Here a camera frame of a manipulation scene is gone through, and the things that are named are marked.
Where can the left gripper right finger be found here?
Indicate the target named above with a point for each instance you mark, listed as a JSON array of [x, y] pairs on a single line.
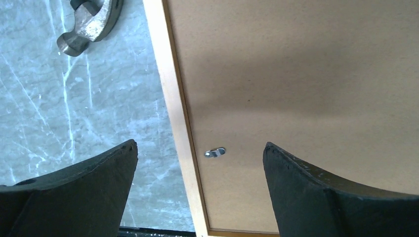
[[311, 202]]

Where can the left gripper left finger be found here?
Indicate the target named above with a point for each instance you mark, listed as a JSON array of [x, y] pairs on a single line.
[[86, 199]]

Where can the brown wooden picture frame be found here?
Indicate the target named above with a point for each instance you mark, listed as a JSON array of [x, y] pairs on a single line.
[[158, 18]]

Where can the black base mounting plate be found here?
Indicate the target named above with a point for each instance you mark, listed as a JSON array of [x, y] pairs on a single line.
[[147, 232]]

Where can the silver turn clip left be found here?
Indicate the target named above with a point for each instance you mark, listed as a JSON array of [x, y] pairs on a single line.
[[215, 152]]

